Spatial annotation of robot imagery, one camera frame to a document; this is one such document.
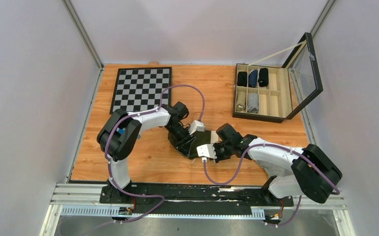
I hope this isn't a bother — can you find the blue white block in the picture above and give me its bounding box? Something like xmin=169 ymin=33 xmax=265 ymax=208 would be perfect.
xmin=117 ymin=128 xmax=124 ymax=135

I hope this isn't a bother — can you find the aluminium frame post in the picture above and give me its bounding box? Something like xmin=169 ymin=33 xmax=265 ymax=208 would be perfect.
xmin=61 ymin=0 xmax=104 ymax=71
xmin=310 ymin=0 xmax=337 ymax=36

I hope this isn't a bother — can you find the left aluminium frame post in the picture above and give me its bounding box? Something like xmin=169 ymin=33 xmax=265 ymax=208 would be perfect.
xmin=61 ymin=0 xmax=104 ymax=71

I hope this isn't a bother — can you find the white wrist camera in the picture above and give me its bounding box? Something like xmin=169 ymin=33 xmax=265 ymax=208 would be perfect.
xmin=189 ymin=120 xmax=206 ymax=135
xmin=196 ymin=144 xmax=217 ymax=159

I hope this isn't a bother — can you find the black rolled underwear tall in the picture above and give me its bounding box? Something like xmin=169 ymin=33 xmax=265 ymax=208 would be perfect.
xmin=258 ymin=68 xmax=269 ymax=87

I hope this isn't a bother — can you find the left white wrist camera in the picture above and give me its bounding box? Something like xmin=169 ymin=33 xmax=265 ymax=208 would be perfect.
xmin=189 ymin=120 xmax=206 ymax=135

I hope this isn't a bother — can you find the grey rolled underwear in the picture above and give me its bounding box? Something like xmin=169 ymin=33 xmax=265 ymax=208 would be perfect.
xmin=247 ymin=93 xmax=259 ymax=114

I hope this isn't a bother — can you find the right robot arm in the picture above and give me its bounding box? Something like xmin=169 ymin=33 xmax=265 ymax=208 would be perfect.
xmin=212 ymin=123 xmax=343 ymax=205

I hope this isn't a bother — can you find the black white chessboard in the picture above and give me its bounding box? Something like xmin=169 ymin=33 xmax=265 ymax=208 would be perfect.
xmin=110 ymin=67 xmax=172 ymax=114

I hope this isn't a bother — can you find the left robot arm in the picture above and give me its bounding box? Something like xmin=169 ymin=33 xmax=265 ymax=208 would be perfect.
xmin=96 ymin=102 xmax=205 ymax=204

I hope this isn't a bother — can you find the navy rolled underwear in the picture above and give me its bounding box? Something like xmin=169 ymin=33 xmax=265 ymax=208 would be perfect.
xmin=248 ymin=69 xmax=258 ymax=88

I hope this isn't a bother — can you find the black compartment storage box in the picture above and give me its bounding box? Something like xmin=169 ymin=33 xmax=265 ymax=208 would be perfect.
xmin=232 ymin=32 xmax=323 ymax=123

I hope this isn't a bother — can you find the purple cable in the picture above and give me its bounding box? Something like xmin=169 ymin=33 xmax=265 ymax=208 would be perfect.
xmin=104 ymin=84 xmax=206 ymax=229
xmin=203 ymin=143 xmax=341 ymax=228

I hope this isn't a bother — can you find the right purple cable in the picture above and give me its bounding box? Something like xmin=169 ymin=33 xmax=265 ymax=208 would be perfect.
xmin=203 ymin=143 xmax=341 ymax=228

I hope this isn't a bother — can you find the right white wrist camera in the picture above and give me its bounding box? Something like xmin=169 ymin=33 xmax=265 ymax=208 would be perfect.
xmin=196 ymin=144 xmax=217 ymax=159

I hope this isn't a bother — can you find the green underwear white waistband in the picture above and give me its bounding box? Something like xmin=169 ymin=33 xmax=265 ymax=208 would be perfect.
xmin=176 ymin=130 xmax=221 ymax=160

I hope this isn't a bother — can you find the right aluminium frame post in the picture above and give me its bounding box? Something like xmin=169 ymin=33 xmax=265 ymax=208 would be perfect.
xmin=310 ymin=0 xmax=337 ymax=36

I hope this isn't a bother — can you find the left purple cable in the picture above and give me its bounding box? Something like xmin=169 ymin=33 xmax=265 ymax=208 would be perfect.
xmin=104 ymin=84 xmax=206 ymax=229

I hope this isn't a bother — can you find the beige rolled underwear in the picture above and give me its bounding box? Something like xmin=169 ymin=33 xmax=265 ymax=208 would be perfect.
xmin=235 ymin=91 xmax=246 ymax=112

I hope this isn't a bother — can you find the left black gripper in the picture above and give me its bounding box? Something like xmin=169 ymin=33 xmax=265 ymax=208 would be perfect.
xmin=166 ymin=123 xmax=197 ymax=159

